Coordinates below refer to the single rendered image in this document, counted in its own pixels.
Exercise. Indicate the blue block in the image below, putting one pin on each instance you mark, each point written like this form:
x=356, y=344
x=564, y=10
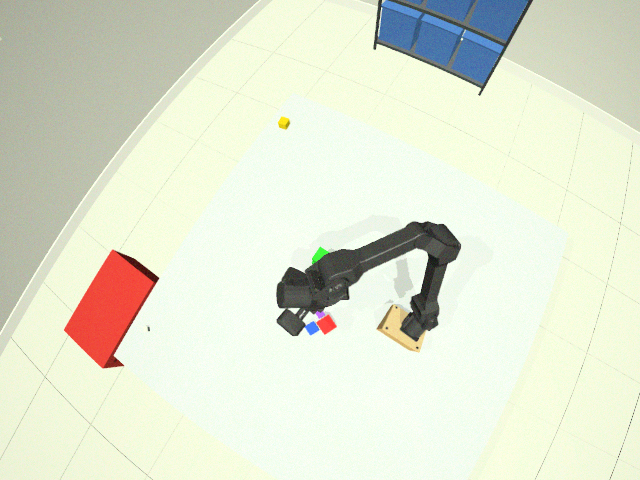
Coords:
x=311, y=328

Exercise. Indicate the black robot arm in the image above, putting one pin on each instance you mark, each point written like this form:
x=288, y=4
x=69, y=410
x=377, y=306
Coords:
x=344, y=268

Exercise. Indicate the red block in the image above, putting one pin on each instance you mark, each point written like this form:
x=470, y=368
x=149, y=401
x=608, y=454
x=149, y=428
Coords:
x=326, y=324

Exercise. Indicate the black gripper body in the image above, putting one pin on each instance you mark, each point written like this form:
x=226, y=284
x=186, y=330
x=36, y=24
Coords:
x=291, y=322

